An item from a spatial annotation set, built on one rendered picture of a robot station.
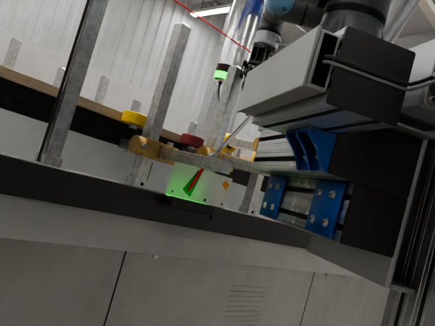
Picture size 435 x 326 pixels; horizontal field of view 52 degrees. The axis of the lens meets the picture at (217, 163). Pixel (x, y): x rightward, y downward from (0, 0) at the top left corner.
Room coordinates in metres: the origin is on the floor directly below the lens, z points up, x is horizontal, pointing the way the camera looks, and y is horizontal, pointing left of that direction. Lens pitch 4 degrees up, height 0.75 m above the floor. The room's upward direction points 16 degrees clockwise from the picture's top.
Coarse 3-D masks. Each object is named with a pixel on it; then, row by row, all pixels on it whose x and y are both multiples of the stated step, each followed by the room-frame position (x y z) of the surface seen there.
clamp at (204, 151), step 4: (200, 148) 1.38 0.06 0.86; (204, 148) 1.36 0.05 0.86; (208, 148) 1.37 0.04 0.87; (196, 152) 1.38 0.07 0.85; (200, 152) 1.37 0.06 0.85; (204, 152) 1.36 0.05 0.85; (208, 152) 1.36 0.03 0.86; (220, 152) 1.39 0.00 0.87; (220, 156) 1.39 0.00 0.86; (228, 156) 1.42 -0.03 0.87; (232, 156) 1.44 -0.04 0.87; (232, 168) 1.45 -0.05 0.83
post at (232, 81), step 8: (232, 72) 1.38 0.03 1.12; (232, 80) 1.38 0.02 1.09; (240, 80) 1.40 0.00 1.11; (224, 88) 1.40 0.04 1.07; (232, 88) 1.38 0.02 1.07; (224, 96) 1.39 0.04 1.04; (232, 96) 1.39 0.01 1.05; (224, 104) 1.38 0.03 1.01; (232, 104) 1.40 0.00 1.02; (216, 112) 1.40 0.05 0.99; (224, 112) 1.38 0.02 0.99; (216, 120) 1.39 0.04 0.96; (224, 120) 1.38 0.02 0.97; (216, 128) 1.38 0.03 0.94; (224, 128) 1.39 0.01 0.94; (216, 136) 1.38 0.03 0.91; (224, 136) 1.40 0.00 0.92; (208, 144) 1.39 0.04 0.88; (216, 144) 1.38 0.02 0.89
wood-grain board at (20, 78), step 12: (0, 72) 1.09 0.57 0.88; (12, 72) 1.11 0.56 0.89; (24, 84) 1.14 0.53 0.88; (36, 84) 1.16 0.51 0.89; (48, 84) 1.18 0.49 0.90; (84, 108) 1.28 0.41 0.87; (96, 108) 1.30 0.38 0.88; (108, 108) 1.32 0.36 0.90; (120, 120) 1.36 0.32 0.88; (168, 132) 1.50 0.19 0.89; (204, 144) 1.63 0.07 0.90
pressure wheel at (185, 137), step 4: (184, 136) 1.50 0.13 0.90; (188, 136) 1.49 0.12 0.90; (192, 136) 1.49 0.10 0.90; (196, 136) 1.49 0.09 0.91; (180, 140) 1.52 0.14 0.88; (184, 140) 1.50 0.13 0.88; (188, 140) 1.49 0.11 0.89; (192, 140) 1.49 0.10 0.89; (196, 140) 1.50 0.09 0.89; (200, 140) 1.50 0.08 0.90; (204, 140) 1.53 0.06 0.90; (184, 144) 1.54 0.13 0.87; (188, 144) 1.49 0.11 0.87; (192, 144) 1.49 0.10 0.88; (196, 144) 1.50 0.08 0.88; (200, 144) 1.51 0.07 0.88; (188, 148) 1.52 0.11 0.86; (192, 148) 1.52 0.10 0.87; (196, 148) 1.56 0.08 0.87
